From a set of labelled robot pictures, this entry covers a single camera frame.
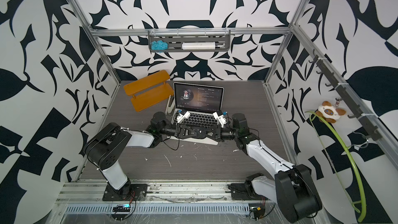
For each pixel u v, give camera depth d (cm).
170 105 107
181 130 74
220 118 76
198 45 90
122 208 73
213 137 71
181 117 79
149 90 112
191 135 76
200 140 75
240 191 73
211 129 73
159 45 91
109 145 49
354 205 53
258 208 71
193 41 94
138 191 74
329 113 60
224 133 71
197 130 76
